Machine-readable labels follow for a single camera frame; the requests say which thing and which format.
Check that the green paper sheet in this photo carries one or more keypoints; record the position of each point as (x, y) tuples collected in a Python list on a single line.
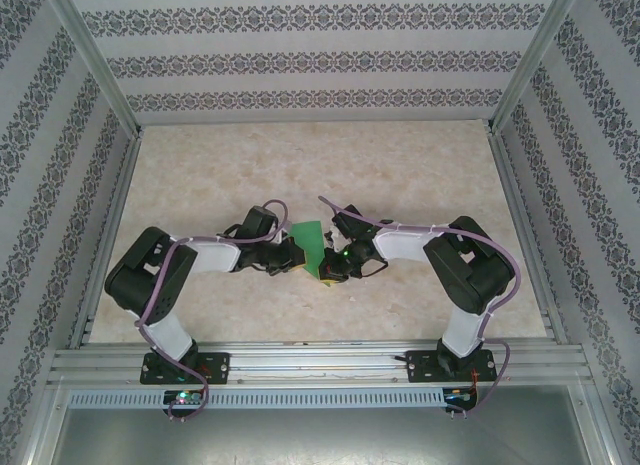
[(310, 240)]

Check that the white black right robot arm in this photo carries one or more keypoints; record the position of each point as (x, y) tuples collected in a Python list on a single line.
[(462, 330)]

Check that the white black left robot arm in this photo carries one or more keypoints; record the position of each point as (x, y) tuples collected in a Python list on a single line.
[(170, 335)]

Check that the grey sheet metal panel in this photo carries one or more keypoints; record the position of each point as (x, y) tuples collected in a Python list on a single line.
[(320, 435)]

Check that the small LED circuit board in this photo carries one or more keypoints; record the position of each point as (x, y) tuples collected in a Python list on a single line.
[(460, 396), (182, 397)]

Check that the long aluminium mounting rail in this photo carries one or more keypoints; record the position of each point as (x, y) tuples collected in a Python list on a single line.
[(320, 360)]

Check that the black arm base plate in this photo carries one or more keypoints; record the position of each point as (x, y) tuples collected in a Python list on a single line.
[(220, 367), (420, 367)]

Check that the aluminium side rail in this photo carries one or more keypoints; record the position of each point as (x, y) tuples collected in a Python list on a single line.
[(506, 175), (111, 225)]

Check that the aluminium frame post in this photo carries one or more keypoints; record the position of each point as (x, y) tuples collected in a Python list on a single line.
[(537, 60), (100, 65)]

